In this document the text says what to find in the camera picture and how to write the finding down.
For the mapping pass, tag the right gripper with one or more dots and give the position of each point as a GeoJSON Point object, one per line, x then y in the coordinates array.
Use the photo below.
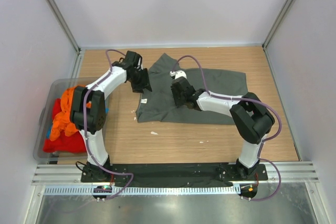
{"type": "Point", "coordinates": [177, 101]}

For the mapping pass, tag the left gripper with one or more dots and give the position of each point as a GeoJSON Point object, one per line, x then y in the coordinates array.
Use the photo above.
{"type": "Point", "coordinates": [145, 83]}

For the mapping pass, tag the grey t shirt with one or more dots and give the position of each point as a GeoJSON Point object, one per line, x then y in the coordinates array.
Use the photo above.
{"type": "Point", "coordinates": [158, 105]}

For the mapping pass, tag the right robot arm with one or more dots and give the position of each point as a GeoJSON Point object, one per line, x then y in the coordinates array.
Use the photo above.
{"type": "Point", "coordinates": [251, 118]}

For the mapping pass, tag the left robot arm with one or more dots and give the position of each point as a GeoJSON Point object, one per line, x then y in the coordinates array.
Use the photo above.
{"type": "Point", "coordinates": [88, 106]}

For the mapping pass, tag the blue t shirt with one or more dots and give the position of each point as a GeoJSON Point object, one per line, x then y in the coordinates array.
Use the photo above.
{"type": "Point", "coordinates": [49, 130]}

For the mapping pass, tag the clear plastic bin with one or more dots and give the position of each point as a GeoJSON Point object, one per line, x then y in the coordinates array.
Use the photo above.
{"type": "Point", "coordinates": [52, 92]}

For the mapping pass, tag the orange t shirt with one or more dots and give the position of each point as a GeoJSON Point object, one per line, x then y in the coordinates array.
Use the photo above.
{"type": "Point", "coordinates": [61, 120]}

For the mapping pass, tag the red t shirt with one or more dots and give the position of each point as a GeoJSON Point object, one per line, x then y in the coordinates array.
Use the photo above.
{"type": "Point", "coordinates": [72, 144]}

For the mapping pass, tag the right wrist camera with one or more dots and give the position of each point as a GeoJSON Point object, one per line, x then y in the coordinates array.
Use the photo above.
{"type": "Point", "coordinates": [178, 74]}

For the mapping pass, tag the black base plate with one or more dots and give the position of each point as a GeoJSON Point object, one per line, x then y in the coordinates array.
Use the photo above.
{"type": "Point", "coordinates": [188, 174]}

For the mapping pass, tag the slotted cable duct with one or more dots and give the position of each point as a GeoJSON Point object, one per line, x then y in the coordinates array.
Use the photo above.
{"type": "Point", "coordinates": [105, 190]}

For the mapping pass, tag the left aluminium frame post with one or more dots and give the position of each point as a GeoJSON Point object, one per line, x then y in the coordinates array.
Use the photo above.
{"type": "Point", "coordinates": [60, 19]}

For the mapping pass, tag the aluminium frame post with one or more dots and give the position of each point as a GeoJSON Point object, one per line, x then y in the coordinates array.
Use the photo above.
{"type": "Point", "coordinates": [279, 19]}
{"type": "Point", "coordinates": [60, 19]}

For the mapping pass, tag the aluminium rail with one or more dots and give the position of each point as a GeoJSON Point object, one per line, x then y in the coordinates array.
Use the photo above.
{"type": "Point", "coordinates": [291, 172]}

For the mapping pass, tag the right aluminium frame post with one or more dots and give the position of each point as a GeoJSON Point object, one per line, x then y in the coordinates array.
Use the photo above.
{"type": "Point", "coordinates": [279, 19]}

